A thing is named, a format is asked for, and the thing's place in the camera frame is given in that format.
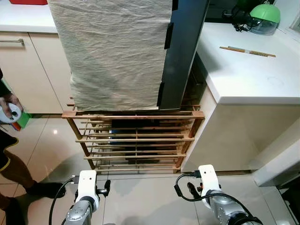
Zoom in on white round device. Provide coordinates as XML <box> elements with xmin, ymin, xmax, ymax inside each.
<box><xmin>0</xmin><ymin>104</ymin><xmax>23</xmax><ymax>125</ymax></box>

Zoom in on person's hand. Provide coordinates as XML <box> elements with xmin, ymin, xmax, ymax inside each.
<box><xmin>0</xmin><ymin>92</ymin><xmax>23</xmax><ymax>118</ymax></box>

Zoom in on black shoe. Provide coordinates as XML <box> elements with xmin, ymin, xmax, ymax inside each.
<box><xmin>25</xmin><ymin>180</ymin><xmax>67</xmax><ymax>198</ymax></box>

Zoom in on wooden slatted rack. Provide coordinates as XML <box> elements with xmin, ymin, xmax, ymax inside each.
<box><xmin>61</xmin><ymin>105</ymin><xmax>206</xmax><ymax>174</ymax></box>

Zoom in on white kitchen counter cabinet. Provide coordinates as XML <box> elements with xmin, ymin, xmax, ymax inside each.
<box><xmin>180</xmin><ymin>21</ymin><xmax>300</xmax><ymax>175</ymax></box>

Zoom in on white appliance door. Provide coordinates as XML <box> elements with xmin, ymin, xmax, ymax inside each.
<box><xmin>252</xmin><ymin>140</ymin><xmax>300</xmax><ymax>188</ymax></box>

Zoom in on person's bare leg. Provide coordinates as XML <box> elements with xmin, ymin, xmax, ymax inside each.
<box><xmin>0</xmin><ymin>129</ymin><xmax>37</xmax><ymax>189</ymax></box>

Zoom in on green box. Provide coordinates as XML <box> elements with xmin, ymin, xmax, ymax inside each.
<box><xmin>17</xmin><ymin>110</ymin><xmax>31</xmax><ymax>130</ymax></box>

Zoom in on beige cabinet with drawers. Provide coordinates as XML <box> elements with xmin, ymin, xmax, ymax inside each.
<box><xmin>0</xmin><ymin>31</ymin><xmax>78</xmax><ymax>116</ymax></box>

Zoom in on beige wrinkled cloth cover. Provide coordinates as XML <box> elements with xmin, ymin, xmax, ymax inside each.
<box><xmin>48</xmin><ymin>0</ymin><xmax>173</xmax><ymax>112</ymax></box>

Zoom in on wooden chopstick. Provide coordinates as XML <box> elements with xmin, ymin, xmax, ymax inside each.
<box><xmin>228</xmin><ymin>45</ymin><xmax>277</xmax><ymax>58</ymax></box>
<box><xmin>219</xmin><ymin>46</ymin><xmax>269</xmax><ymax>58</ymax></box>

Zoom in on green helmet with visor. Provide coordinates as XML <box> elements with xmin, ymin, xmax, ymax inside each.
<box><xmin>232</xmin><ymin>3</ymin><xmax>281</xmax><ymax>36</ymax></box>

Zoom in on red box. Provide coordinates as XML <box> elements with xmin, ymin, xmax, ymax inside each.
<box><xmin>9</xmin><ymin>0</ymin><xmax>48</xmax><ymax>6</ymax></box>

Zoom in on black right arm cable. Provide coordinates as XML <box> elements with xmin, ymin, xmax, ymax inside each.
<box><xmin>174</xmin><ymin>172</ymin><xmax>256</xmax><ymax>222</ymax></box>

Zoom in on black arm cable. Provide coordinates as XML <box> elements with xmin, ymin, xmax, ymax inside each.
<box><xmin>49</xmin><ymin>176</ymin><xmax>80</xmax><ymax>225</ymax></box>
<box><xmin>174</xmin><ymin>172</ymin><xmax>256</xmax><ymax>222</ymax></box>

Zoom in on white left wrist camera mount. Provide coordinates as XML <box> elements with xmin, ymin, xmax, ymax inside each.
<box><xmin>76</xmin><ymin>170</ymin><xmax>98</xmax><ymax>200</ymax></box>

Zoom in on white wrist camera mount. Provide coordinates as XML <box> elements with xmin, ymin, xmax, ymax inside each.
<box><xmin>76</xmin><ymin>170</ymin><xmax>98</xmax><ymax>200</ymax></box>
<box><xmin>197</xmin><ymin>165</ymin><xmax>222</xmax><ymax>195</ymax></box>

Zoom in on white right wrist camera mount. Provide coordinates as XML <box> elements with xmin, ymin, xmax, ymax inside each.
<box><xmin>197</xmin><ymin>165</ymin><xmax>222</xmax><ymax>195</ymax></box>

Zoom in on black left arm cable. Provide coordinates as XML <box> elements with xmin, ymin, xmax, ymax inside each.
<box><xmin>49</xmin><ymin>176</ymin><xmax>80</xmax><ymax>225</ymax></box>

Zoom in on metal drawer handle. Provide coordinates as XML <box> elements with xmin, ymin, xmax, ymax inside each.
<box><xmin>0</xmin><ymin>38</ymin><xmax>25</xmax><ymax>46</ymax></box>

